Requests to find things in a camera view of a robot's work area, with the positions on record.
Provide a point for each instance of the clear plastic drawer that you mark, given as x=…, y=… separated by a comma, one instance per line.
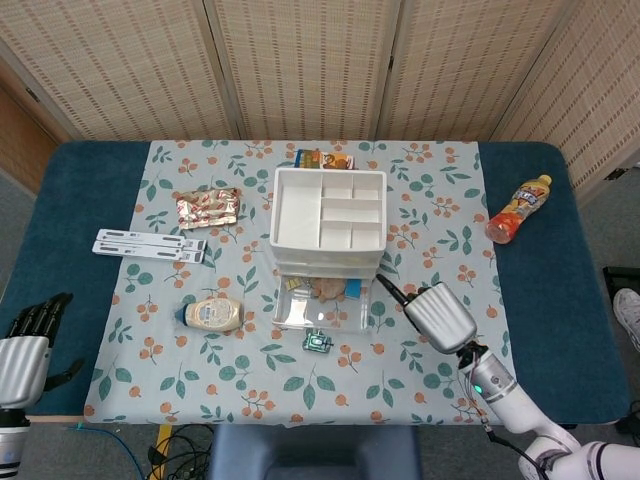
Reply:
x=325, y=255
x=300, y=312
x=325, y=266

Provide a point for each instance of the blue block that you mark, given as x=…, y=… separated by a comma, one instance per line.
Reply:
x=353, y=288

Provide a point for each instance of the brown teddy bear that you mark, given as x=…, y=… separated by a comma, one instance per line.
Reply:
x=329, y=290

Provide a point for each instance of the black floor object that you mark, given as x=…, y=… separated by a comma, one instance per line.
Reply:
x=622, y=277

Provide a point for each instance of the red foil snack packet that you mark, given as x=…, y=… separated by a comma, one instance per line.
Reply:
x=207, y=209

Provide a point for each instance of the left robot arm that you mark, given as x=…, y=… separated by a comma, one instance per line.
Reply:
x=11, y=442

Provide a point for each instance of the white shoe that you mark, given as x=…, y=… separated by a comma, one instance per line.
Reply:
x=629, y=312

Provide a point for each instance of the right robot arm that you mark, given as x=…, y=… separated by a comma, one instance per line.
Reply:
x=520, y=420

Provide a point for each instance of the colourful picture box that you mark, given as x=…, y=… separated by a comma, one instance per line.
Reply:
x=325, y=160

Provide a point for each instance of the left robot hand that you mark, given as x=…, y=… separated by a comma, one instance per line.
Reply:
x=22, y=365

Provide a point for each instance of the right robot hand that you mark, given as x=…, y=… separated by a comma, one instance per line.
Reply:
x=442, y=320

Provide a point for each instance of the small green gadget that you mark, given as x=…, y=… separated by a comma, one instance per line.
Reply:
x=317, y=341

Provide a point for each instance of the woven folding screen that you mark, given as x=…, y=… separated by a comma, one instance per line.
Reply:
x=310, y=65

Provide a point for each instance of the mayonnaise squeeze bottle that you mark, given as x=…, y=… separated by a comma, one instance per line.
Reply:
x=215, y=315

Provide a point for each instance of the white plastic drawer organizer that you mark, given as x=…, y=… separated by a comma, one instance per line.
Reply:
x=295, y=210

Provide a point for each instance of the yellow floor tape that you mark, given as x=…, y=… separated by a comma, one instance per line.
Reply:
x=161, y=435

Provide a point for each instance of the orange drink bottle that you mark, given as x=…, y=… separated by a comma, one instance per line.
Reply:
x=517, y=210

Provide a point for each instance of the floral tablecloth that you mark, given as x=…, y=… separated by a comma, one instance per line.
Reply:
x=250, y=380

